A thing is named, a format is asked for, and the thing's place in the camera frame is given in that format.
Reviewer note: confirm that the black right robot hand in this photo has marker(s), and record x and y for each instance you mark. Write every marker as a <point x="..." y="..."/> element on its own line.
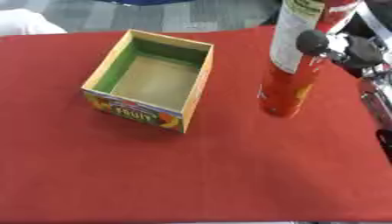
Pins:
<point x="363" y="54"/>

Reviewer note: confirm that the red bottle with white label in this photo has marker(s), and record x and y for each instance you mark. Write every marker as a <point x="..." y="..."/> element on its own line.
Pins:
<point x="287" y="87"/>

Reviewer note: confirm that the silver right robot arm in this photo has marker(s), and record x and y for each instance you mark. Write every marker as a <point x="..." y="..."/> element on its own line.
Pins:
<point x="376" y="96"/>

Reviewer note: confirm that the tan cardboard box green inside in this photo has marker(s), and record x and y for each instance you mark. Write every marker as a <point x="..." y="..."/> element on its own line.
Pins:
<point x="153" y="81"/>

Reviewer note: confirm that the blue object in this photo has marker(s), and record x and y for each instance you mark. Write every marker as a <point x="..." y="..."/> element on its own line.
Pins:
<point x="143" y="2"/>

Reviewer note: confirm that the white rounded object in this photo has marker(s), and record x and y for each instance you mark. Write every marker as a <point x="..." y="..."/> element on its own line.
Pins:
<point x="25" y="23"/>

